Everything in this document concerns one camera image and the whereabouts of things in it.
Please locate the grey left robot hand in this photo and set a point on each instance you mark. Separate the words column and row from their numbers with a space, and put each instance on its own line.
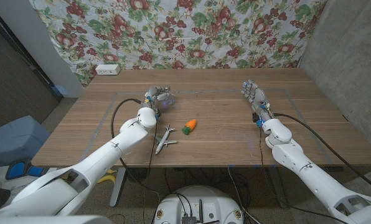
column 156, row 96

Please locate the orange toy carrot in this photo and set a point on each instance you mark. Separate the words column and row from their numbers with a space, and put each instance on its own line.
column 190, row 125

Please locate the white power strip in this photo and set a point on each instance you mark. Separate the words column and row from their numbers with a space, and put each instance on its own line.
column 107, row 69

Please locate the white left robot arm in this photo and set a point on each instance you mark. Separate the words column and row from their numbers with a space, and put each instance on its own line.
column 89, row 171

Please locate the black antenna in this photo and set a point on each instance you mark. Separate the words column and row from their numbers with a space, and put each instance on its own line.
column 200, row 210

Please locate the white table leg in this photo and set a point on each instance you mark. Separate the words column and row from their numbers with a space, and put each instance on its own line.
column 117, row 186

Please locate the grey tape outline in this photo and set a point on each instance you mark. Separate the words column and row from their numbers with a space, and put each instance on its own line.
column 219, row 91

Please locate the grey table leg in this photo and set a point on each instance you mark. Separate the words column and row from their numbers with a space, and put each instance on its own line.
column 279, row 186

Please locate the floral fruit print backdrop cloth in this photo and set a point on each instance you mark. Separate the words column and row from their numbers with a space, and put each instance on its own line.
column 185, row 31

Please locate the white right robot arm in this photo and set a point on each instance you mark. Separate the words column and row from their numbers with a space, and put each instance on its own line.
column 313, row 177

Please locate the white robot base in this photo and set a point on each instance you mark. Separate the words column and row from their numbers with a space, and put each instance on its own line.
column 201, row 199

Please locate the blue plastic bin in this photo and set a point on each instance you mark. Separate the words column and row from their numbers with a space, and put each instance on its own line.
column 14, row 140

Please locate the clear glass salt shaker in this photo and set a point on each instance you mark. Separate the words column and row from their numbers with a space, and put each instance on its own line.
column 168, row 100

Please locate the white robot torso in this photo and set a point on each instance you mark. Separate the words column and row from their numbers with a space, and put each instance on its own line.
column 48, row 220

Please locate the white toy airplane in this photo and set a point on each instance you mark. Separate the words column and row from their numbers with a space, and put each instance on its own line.
column 163, row 140

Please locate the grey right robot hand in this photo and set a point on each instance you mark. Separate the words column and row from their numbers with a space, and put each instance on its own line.
column 257, row 98

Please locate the yellow toy banana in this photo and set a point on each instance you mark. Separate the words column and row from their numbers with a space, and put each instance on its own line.
column 107, row 179
column 112, row 171

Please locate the black round floor fan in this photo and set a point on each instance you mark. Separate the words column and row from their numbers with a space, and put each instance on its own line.
column 139, row 174

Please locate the blue and black foot pedal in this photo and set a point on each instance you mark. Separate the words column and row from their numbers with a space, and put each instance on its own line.
column 15, row 169

